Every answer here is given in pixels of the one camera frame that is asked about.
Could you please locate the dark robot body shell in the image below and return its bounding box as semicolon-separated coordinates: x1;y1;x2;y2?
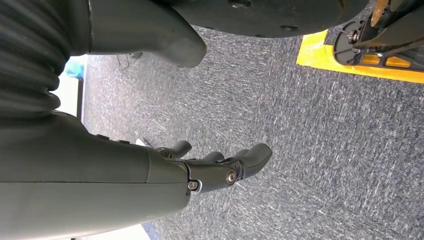
150;0;370;38

